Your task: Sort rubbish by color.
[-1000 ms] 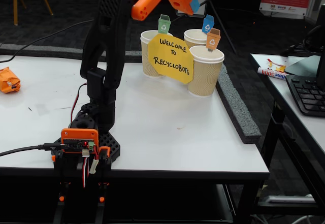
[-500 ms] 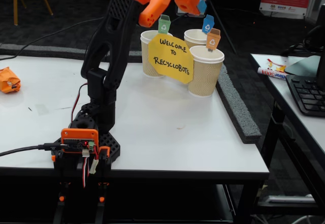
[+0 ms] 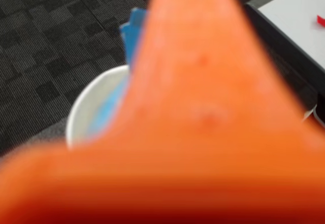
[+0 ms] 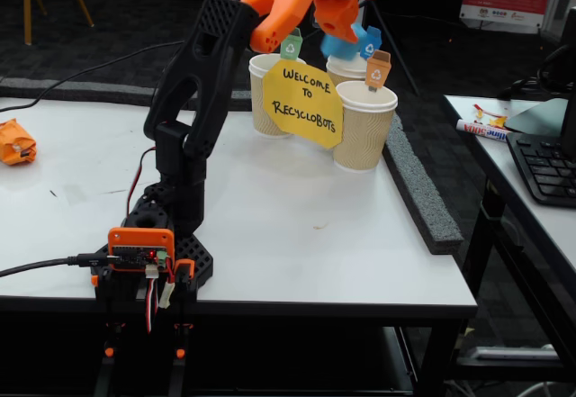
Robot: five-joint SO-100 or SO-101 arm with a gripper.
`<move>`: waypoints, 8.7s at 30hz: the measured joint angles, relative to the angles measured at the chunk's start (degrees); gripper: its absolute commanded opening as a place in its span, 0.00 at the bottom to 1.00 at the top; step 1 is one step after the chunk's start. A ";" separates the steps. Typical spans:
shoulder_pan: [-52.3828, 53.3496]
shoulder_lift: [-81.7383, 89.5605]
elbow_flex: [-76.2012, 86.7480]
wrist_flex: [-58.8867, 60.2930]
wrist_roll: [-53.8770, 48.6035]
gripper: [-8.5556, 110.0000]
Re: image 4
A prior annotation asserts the white side table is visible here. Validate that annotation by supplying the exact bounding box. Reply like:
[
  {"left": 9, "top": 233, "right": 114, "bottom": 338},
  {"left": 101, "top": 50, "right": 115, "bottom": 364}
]
[{"left": 443, "top": 94, "right": 576, "bottom": 371}]

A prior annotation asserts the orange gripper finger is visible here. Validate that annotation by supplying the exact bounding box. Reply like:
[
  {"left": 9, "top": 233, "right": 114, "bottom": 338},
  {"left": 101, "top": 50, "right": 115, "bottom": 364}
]
[{"left": 314, "top": 0, "right": 360, "bottom": 43}]

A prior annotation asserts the red yellow candy wrapper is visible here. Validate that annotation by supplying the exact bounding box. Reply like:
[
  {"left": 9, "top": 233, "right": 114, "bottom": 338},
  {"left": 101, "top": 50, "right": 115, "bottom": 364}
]
[{"left": 472, "top": 103, "right": 509, "bottom": 129}]

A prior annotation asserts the blue paper rubbish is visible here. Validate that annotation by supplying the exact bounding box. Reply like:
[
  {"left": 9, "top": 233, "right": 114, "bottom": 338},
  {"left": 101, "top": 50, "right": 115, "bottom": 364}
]
[{"left": 319, "top": 23, "right": 361, "bottom": 63}]

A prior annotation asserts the black orange table clamp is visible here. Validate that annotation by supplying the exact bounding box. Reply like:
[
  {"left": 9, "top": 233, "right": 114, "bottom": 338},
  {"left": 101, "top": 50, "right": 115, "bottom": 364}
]
[
  {"left": 168, "top": 259, "right": 199, "bottom": 397},
  {"left": 91, "top": 274, "right": 127, "bottom": 397}
]

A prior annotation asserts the red white black wire bundle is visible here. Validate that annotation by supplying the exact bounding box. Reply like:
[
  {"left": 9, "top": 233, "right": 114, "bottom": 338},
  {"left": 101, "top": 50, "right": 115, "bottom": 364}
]
[{"left": 144, "top": 265, "right": 176, "bottom": 334}]

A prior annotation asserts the orange recycle bin label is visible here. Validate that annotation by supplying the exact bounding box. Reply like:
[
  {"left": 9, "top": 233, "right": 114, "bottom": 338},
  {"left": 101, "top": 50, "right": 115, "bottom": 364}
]
[{"left": 364, "top": 49, "right": 392, "bottom": 94}]

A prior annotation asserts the orange controller board housing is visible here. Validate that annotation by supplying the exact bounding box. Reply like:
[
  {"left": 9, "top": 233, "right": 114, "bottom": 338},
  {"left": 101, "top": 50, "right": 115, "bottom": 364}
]
[{"left": 107, "top": 227, "right": 176, "bottom": 276}]

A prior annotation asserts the short dark foam strip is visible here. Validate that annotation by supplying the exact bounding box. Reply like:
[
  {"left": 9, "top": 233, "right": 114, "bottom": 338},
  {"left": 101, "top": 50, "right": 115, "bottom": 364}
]
[{"left": 227, "top": 89, "right": 253, "bottom": 113}]

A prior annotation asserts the black computer keyboard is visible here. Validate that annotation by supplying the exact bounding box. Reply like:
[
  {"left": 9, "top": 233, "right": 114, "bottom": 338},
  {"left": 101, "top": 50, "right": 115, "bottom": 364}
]
[{"left": 506, "top": 131, "right": 576, "bottom": 209}]

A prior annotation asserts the paper cup with green label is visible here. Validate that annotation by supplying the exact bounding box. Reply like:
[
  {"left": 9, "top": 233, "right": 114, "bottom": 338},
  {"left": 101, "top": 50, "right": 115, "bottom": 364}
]
[{"left": 247, "top": 53, "right": 307, "bottom": 138}]

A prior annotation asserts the long dark foam strip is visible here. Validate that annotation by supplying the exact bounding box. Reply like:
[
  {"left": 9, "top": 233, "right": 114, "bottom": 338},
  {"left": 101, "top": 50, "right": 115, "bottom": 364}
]
[{"left": 0, "top": 76, "right": 158, "bottom": 106}]

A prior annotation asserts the green recycle bin label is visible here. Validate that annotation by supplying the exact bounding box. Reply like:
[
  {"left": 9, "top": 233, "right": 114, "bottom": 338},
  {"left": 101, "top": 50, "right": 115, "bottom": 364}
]
[{"left": 279, "top": 27, "right": 303, "bottom": 62}]

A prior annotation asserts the thin black power cable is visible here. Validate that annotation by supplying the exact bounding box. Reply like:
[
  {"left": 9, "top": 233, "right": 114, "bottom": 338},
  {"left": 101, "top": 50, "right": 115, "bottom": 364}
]
[{"left": 0, "top": 40, "right": 185, "bottom": 113}]

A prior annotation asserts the orange paper rubbish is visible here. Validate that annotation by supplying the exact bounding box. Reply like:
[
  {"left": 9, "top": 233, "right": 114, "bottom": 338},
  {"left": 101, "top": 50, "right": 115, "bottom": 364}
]
[{"left": 0, "top": 117, "right": 38, "bottom": 167}]

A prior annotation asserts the black usb cable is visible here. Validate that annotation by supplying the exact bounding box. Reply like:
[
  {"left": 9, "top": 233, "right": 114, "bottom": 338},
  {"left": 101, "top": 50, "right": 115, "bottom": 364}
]
[{"left": 0, "top": 255, "right": 121, "bottom": 279}]

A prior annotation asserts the thick grey foam strip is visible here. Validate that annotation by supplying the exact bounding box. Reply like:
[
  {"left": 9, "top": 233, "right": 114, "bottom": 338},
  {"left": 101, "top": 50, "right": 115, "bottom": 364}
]
[{"left": 381, "top": 113, "right": 464, "bottom": 256}]

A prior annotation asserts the paper cup with blue label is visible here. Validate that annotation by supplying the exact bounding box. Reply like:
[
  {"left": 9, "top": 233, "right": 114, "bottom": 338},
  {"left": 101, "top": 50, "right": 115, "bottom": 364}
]
[{"left": 325, "top": 52, "right": 371, "bottom": 87}]

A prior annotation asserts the blue recycle bin label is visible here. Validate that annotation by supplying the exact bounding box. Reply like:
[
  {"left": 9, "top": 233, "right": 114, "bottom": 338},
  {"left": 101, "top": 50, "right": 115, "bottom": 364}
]
[{"left": 358, "top": 26, "right": 383, "bottom": 60}]

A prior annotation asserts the paper cup with orange label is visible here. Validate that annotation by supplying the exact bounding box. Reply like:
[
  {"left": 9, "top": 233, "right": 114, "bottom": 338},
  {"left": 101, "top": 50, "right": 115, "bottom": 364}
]
[{"left": 331, "top": 80, "right": 400, "bottom": 172}]

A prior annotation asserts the black headset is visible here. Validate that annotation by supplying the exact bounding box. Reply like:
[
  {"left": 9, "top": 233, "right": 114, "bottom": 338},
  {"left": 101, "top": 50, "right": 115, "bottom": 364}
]
[{"left": 497, "top": 43, "right": 572, "bottom": 101}]

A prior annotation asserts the yellow welcome paper sign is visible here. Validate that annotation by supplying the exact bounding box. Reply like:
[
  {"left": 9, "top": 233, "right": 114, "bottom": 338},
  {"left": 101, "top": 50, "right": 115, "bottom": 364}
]
[{"left": 262, "top": 58, "right": 345, "bottom": 149}]

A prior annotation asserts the white soda candy tube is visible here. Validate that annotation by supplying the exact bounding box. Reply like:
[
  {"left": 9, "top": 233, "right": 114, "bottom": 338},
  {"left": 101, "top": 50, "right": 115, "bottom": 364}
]
[{"left": 455, "top": 118, "right": 512, "bottom": 143}]

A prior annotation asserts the red black servo wire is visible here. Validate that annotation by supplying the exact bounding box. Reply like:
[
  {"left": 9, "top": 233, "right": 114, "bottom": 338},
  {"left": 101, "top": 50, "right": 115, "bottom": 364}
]
[{"left": 127, "top": 147, "right": 157, "bottom": 218}]

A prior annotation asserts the black tripod stand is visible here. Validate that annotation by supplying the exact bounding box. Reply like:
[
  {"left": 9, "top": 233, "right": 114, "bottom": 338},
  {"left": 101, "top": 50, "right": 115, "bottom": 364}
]
[{"left": 301, "top": 0, "right": 420, "bottom": 97}]

